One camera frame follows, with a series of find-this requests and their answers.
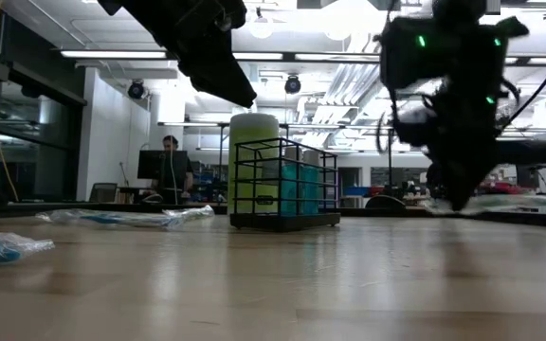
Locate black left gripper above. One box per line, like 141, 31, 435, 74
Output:
97, 0, 258, 109

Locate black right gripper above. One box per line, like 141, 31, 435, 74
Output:
395, 94, 501, 212

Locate blue mouthwash bottle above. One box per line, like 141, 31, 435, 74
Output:
300, 148, 321, 217
280, 145, 302, 217

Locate black wire caddy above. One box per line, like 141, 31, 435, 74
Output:
228, 136, 342, 233

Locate green wipes canister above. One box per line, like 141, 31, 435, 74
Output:
227, 112, 281, 216

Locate person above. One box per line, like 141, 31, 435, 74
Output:
151, 135, 195, 206

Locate long ceiling light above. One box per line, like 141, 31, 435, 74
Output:
59, 49, 168, 61

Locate black computer monitor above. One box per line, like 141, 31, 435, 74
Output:
136, 150, 190, 182

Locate black office chair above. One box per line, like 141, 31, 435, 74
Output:
87, 182, 119, 205

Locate black ceiling camera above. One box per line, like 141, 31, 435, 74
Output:
283, 74, 303, 96
127, 79, 147, 101

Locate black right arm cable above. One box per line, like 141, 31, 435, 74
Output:
502, 26, 546, 132

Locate silver ceiling duct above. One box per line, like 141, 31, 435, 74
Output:
296, 27, 391, 151

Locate black aluminium table frame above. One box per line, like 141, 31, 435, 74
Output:
0, 200, 546, 230

